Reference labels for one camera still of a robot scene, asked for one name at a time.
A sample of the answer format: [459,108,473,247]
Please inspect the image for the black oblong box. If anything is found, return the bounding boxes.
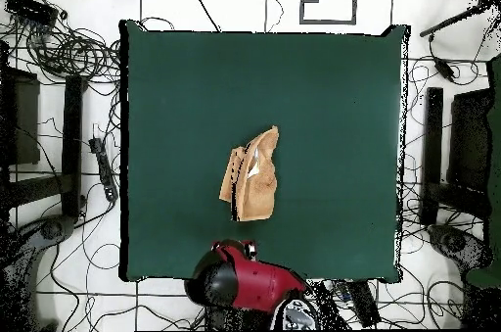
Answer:
[345,279,382,329]

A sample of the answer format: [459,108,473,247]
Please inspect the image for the black upright bar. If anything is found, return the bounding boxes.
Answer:
[61,73,86,218]
[420,86,445,226]

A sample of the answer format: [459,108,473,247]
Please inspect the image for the dark green fabric sheet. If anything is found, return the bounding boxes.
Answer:
[464,52,501,290]

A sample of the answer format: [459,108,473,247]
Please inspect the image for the black power adapter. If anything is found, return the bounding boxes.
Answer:
[433,56,457,83]

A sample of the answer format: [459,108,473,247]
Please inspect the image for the tangled black cable bundle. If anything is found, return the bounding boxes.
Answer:
[23,20,122,84]

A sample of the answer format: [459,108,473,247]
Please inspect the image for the dark flat panel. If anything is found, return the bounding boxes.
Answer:
[446,87,495,194]
[0,66,41,166]

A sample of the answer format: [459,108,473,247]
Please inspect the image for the black switch box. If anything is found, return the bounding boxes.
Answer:
[5,0,60,28]

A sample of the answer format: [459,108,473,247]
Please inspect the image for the black tripod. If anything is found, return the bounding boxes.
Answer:
[419,0,501,38]

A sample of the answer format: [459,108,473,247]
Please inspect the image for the black stand base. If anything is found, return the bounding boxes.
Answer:
[426,223,495,270]
[0,213,81,332]

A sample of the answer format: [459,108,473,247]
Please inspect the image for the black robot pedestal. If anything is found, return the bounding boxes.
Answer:
[203,304,275,332]

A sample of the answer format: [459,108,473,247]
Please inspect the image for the orange-tan terry towel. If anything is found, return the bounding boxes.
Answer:
[218,124,281,223]

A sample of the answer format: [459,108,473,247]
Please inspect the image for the black power strip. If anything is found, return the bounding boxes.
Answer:
[88,135,119,204]

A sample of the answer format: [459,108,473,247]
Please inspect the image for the dark green table cloth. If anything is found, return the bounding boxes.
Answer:
[118,19,411,284]

